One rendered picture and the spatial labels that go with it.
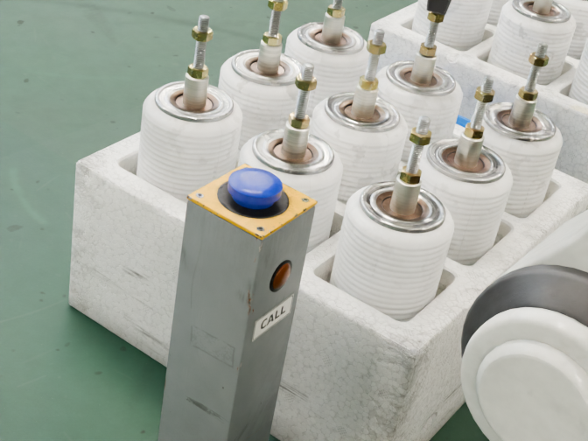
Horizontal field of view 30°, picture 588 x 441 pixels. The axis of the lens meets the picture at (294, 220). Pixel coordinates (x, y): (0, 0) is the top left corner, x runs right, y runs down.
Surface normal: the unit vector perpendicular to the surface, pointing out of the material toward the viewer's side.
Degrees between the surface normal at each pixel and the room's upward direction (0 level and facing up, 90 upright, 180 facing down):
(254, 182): 0
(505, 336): 90
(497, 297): 68
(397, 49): 90
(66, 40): 0
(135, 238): 90
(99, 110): 0
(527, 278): 57
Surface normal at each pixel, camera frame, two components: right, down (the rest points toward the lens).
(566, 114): -0.58, 0.38
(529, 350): -0.52, -0.38
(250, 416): 0.80, 0.43
